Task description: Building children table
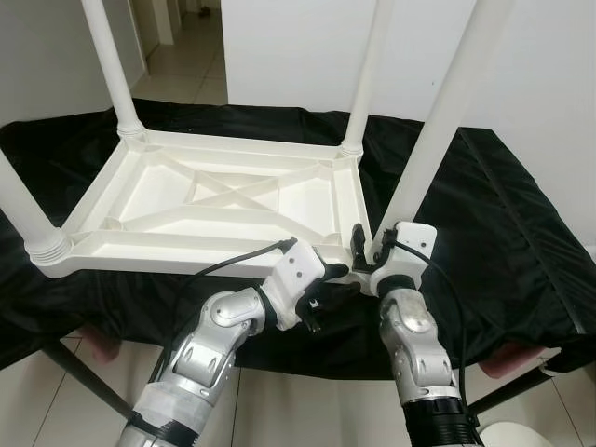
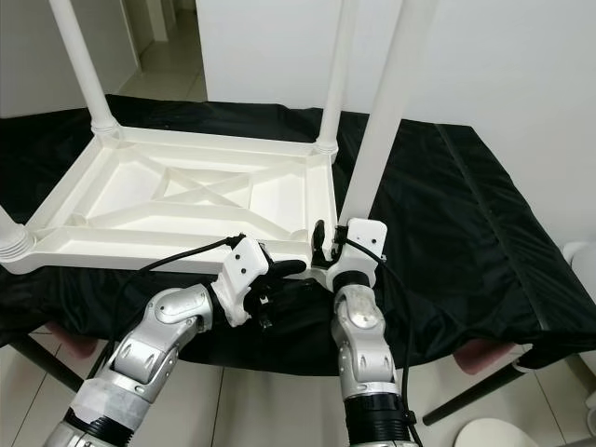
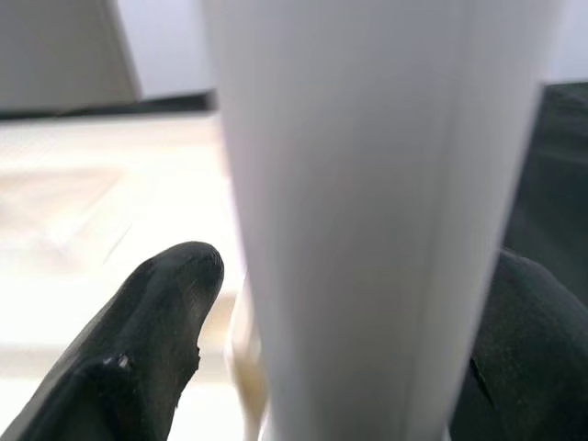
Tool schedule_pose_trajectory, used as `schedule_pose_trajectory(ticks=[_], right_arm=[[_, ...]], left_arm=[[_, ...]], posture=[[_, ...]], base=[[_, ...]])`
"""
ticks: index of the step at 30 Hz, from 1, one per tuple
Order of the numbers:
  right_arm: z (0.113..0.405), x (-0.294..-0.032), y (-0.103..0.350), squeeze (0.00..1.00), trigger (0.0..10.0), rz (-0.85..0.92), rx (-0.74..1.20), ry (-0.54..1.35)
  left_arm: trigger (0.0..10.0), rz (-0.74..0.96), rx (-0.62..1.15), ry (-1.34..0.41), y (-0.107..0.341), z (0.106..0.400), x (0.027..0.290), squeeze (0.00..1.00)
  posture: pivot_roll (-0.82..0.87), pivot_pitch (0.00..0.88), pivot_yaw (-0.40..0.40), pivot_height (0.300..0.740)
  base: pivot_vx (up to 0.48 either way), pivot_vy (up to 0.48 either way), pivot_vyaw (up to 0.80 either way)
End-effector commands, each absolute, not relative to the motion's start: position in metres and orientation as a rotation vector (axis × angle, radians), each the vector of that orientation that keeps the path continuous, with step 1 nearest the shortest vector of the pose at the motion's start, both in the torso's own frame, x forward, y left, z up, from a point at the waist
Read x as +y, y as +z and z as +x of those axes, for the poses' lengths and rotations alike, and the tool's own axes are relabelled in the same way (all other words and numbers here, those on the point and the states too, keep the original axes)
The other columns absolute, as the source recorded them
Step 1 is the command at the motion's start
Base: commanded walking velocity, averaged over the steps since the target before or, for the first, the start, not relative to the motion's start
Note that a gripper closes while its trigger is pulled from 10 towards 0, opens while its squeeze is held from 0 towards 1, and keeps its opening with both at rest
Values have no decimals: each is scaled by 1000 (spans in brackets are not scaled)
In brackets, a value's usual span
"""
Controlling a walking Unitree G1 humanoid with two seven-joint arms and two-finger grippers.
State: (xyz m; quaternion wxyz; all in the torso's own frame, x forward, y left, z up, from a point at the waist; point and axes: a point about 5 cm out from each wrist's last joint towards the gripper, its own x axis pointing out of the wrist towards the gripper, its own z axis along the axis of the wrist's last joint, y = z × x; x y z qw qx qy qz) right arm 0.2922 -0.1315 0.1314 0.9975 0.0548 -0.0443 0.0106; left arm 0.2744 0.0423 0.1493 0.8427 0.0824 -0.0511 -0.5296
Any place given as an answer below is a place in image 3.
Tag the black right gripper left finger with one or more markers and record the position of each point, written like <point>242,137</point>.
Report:
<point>119,349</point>

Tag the white plastic table leg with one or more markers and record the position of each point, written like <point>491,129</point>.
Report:
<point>367,184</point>

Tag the white plastic children table top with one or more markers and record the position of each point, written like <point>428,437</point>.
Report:
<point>115,206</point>

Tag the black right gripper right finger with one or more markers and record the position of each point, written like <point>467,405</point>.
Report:
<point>528,358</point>

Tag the black cloth table cover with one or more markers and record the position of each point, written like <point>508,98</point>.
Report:
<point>551,184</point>

